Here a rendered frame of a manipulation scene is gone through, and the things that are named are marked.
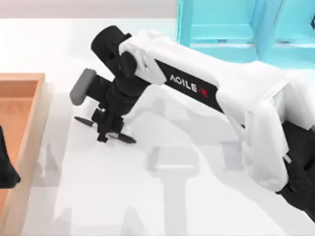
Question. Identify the shallow salmon-coloured box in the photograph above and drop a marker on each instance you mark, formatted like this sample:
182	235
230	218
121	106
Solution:
17	103

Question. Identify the light blue rack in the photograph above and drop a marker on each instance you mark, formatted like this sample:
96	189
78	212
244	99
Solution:
221	22

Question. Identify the black pen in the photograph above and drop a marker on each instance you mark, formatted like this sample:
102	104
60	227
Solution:
83	121

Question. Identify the grey rounded camera box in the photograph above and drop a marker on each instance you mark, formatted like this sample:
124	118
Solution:
82	86

